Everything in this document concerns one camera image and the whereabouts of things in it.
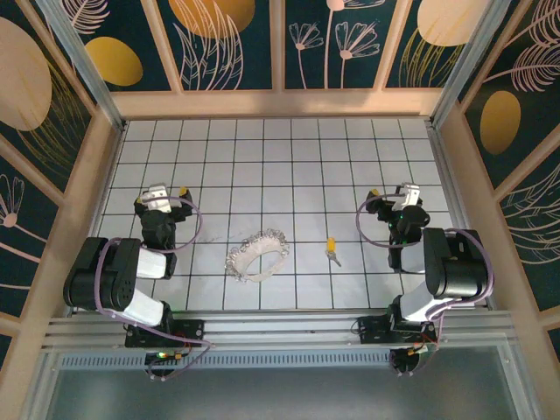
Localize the aluminium corner post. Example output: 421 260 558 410
33 0 128 131
430 0 513 130

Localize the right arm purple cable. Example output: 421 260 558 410
355 194 496 351

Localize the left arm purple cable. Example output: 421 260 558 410
94 195 216 382

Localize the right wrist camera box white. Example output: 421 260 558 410
390 181 424 214

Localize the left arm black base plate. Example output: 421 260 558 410
124 318 207 349

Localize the grey metal sheet panel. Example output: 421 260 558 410
41 345 542 420

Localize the key with yellow head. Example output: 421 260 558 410
324 236 343 268

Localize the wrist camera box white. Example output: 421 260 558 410
390 181 424 214
143 183 172 215

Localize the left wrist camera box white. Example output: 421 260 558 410
143 183 172 215

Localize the aluminium mounting rail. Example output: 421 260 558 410
41 309 522 352

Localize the aluminium side rail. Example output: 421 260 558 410
424 120 498 312

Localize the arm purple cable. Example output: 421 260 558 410
355 194 496 351
94 195 216 382

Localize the slotted grey cable duct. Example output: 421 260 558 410
58 352 397 369

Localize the white gridded table mat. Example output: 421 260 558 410
72 117 491 312

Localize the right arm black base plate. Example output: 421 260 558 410
352 315 439 346

